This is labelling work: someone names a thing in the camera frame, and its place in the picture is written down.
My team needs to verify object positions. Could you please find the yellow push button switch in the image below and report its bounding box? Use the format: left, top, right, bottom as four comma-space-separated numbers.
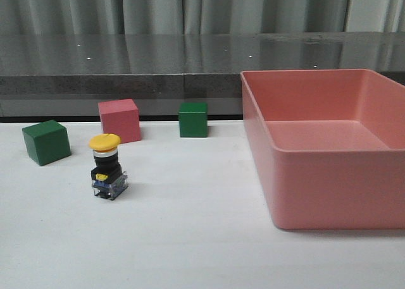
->
89, 133, 128, 200

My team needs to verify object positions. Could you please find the green wooden cube right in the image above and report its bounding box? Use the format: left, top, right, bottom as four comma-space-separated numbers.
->
178, 102, 208, 137

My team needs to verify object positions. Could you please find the green wooden cube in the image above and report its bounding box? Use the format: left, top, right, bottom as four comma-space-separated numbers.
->
22, 120, 72, 166
178, 102, 208, 137

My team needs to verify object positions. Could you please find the pink wooden cube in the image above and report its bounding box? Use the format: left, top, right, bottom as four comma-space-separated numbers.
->
98, 99, 142, 144

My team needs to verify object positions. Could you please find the pink plastic bin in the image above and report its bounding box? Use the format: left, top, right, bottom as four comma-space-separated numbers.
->
241, 69, 404, 230

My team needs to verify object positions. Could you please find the green wooden cube left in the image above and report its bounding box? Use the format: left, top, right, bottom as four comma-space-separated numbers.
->
22, 120, 72, 166

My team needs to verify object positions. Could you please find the grey granite counter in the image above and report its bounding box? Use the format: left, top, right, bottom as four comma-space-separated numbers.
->
1, 32, 404, 122

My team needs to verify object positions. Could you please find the grey curtain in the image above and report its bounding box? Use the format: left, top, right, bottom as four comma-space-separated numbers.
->
1, 0, 404, 35

